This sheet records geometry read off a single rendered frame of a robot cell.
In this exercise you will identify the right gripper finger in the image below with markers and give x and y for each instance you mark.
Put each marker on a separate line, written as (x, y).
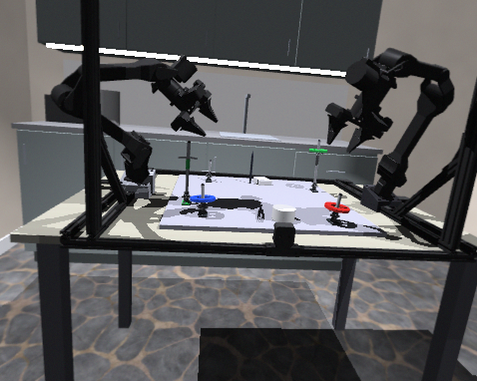
(357, 139)
(334, 127)

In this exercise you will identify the grey post with side pins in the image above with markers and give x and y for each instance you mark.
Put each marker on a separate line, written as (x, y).
(314, 184)

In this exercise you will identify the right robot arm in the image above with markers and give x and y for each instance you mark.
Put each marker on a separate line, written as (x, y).
(433, 100)

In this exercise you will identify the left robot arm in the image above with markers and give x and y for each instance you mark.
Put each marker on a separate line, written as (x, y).
(149, 69)

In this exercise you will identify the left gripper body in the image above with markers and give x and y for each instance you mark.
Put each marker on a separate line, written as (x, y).
(183, 117)

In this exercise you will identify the dark grey post with green foot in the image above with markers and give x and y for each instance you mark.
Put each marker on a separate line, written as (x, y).
(186, 195)

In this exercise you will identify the white notepad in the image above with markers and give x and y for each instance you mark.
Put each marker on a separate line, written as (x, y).
(262, 181)

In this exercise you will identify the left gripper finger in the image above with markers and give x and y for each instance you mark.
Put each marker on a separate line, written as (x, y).
(207, 110)
(193, 127)

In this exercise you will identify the red ring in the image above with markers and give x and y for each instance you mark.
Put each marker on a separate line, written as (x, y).
(342, 208)

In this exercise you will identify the white short cylinder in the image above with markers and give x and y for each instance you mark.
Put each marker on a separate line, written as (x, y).
(283, 213)

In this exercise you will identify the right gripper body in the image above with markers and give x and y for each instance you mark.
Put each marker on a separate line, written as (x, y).
(343, 116)

